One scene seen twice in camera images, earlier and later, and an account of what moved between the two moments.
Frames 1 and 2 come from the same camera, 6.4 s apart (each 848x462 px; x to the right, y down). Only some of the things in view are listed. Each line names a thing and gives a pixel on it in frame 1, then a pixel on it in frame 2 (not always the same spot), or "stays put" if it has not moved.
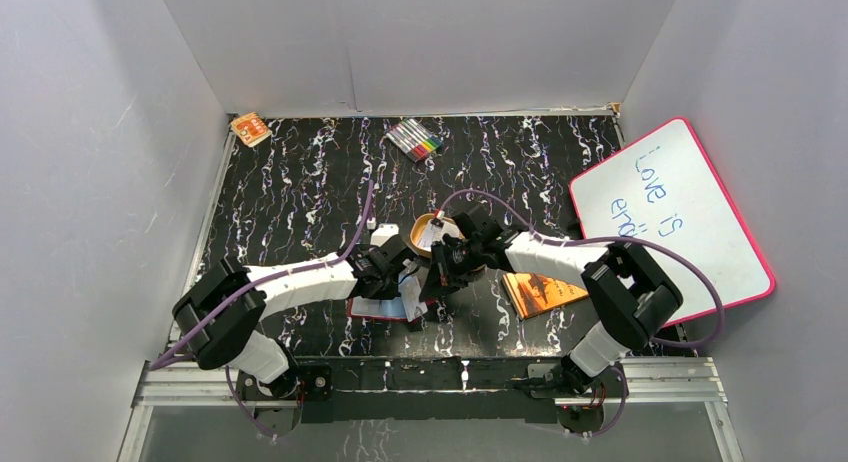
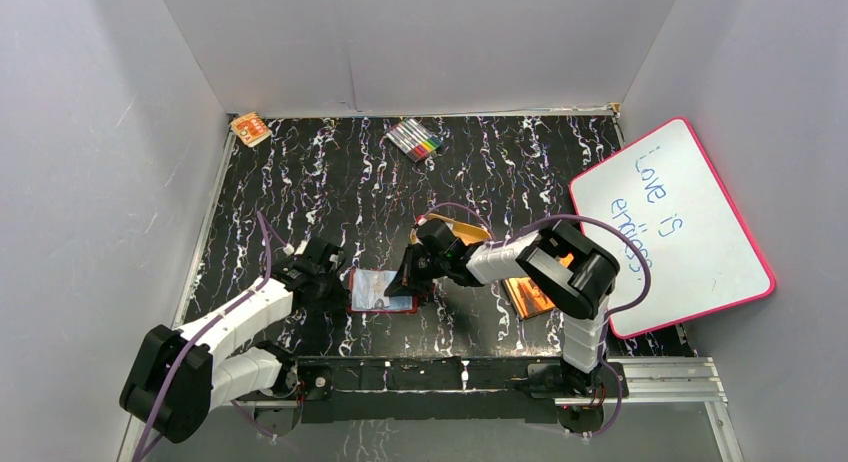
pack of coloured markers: x=414 y=140 stays put
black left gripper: x=400 y=257 to x=329 y=273
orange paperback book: x=531 y=293 stays put
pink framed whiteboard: x=665 y=189 stays put
